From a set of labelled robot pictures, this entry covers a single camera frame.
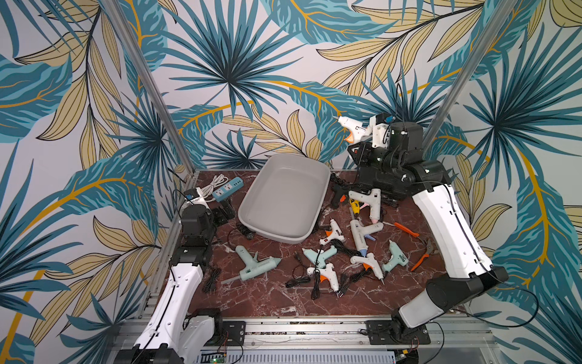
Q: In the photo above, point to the white glue gun red switch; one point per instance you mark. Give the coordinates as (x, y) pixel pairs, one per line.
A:
(334, 233)

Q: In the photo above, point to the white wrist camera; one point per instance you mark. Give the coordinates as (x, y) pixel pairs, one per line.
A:
(380, 130)
(195, 196)

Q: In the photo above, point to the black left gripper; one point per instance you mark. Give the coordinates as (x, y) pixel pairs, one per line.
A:
(223, 218)

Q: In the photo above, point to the mint glue gun right side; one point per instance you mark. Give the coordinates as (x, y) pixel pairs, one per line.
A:
(397, 258)

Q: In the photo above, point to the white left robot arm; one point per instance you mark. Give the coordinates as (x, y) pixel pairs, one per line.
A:
(175, 291)

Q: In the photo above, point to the white glue gun long nozzle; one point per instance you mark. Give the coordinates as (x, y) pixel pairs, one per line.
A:
(369, 262)

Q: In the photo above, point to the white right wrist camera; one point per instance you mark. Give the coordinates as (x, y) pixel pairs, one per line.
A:
(380, 130)

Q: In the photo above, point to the front aluminium rail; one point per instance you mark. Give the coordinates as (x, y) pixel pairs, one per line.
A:
(336, 339)

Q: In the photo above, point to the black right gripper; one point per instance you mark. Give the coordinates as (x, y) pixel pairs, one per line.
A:
(360, 152)

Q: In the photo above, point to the large white pink glue gun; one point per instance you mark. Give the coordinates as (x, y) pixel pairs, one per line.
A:
(373, 200)

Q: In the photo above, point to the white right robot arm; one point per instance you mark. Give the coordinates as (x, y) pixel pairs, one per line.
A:
(469, 271)

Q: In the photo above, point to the large mint green glue gun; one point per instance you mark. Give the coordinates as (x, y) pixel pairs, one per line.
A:
(253, 266)

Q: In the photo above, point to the teal power strip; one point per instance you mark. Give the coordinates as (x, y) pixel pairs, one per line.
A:
(228, 189)

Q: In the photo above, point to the white glue gun orange trigger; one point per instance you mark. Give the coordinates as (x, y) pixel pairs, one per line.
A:
(326, 274)

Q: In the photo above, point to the small white orange glue gun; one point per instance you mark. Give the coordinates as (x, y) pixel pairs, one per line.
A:
(357, 129)

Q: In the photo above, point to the aluminium frame post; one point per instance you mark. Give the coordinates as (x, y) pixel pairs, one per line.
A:
(490, 30)
(122, 28)

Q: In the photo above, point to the left aluminium frame post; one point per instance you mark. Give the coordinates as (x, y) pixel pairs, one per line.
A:
(122, 28)

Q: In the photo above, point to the yellow glue gun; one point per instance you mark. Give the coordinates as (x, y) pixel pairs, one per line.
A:
(355, 207)

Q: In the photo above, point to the white blue-tip glue gun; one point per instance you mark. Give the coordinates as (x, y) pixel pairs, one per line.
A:
(359, 232)

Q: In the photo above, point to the black glue gun orange trigger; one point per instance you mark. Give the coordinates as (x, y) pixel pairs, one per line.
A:
(340, 192)

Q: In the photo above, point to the small mint glue gun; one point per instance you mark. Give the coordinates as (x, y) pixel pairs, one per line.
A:
(318, 258)

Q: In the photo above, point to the grey plastic storage box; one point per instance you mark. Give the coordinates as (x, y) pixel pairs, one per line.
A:
(284, 201)

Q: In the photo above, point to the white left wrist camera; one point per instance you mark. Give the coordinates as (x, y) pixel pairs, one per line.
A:
(195, 196)

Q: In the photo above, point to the right aluminium frame post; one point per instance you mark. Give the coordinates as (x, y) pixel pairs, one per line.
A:
(490, 30)

